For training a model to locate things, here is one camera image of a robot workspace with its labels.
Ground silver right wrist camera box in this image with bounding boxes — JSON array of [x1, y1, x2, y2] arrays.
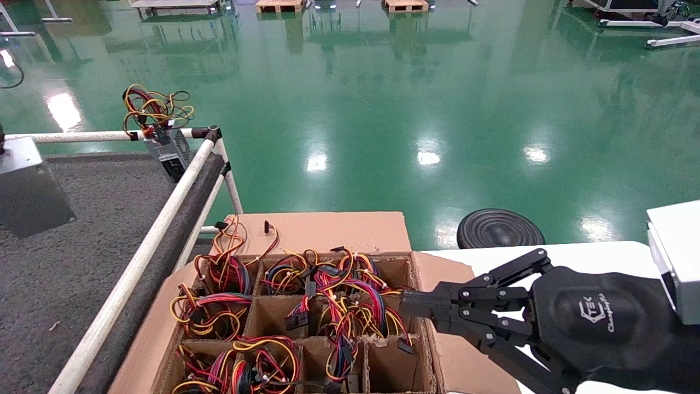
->
[[647, 200, 700, 327]]

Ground grey power supply wires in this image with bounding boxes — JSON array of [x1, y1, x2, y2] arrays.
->
[[0, 136, 76, 240]]

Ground wooden pallet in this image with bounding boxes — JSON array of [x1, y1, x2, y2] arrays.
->
[[255, 0, 306, 14], [383, 0, 429, 13]]

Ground coloured power supply wire bundle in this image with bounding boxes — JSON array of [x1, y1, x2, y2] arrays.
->
[[194, 215, 281, 296], [325, 328, 366, 392], [172, 335, 301, 394], [312, 246, 406, 299], [260, 252, 313, 296], [170, 283, 253, 341], [284, 279, 414, 354]]

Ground white pipe frame cart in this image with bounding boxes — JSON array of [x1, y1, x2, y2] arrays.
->
[[0, 126, 244, 394]]

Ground white equipment base rail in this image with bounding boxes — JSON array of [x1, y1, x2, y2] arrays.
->
[[598, 18, 700, 30], [645, 33, 700, 50]]

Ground white stand leg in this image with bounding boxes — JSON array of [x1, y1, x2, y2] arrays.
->
[[0, 0, 37, 39], [41, 0, 73, 24]]

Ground silver power supply tangled wires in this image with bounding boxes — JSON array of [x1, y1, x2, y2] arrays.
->
[[121, 84, 195, 184]]

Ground long black cable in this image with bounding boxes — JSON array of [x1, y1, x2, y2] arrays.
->
[[0, 54, 26, 90]]

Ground grey background table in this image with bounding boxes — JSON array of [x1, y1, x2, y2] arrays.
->
[[130, 0, 226, 16]]

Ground brown cardboard divider box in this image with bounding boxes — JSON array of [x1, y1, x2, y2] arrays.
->
[[108, 211, 520, 394]]

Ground black wheeled equipment case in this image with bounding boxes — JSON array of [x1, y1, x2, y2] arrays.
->
[[569, 0, 681, 15]]

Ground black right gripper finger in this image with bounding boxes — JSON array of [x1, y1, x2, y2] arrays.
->
[[400, 248, 550, 314]]

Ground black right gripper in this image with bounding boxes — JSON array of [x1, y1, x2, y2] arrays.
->
[[402, 267, 687, 394]]

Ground black round ribbed disc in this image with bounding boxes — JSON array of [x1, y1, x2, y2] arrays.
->
[[457, 208, 545, 250]]

